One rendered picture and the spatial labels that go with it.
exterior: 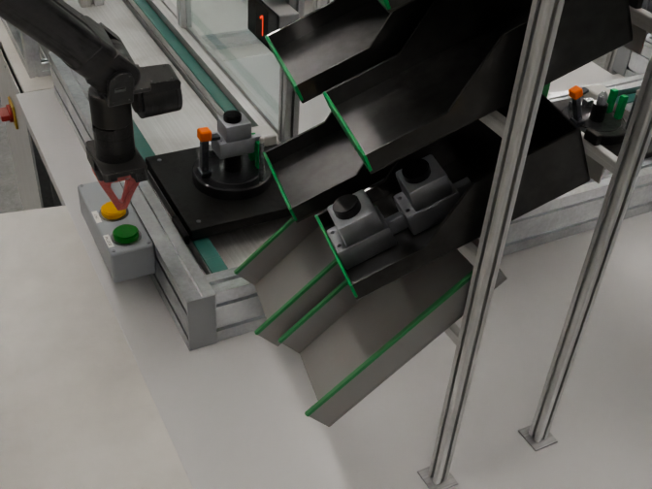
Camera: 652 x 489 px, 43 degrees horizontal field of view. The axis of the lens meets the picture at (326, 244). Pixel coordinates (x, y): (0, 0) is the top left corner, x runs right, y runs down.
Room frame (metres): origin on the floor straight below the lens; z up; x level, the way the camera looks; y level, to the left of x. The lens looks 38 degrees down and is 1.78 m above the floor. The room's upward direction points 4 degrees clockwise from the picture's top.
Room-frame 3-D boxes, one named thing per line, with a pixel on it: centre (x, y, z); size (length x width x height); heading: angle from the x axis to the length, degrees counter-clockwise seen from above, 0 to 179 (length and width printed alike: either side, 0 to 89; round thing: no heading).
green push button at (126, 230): (1.04, 0.32, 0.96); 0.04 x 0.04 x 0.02
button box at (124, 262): (1.10, 0.35, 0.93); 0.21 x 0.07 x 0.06; 30
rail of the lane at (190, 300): (1.29, 0.39, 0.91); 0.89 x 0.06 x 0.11; 30
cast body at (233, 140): (1.22, 0.16, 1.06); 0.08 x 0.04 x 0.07; 120
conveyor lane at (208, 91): (1.40, 0.25, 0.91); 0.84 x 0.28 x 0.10; 30
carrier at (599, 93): (1.50, -0.52, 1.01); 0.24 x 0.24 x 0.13; 30
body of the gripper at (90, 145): (1.03, 0.32, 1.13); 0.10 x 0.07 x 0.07; 30
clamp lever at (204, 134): (1.19, 0.21, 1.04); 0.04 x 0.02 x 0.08; 120
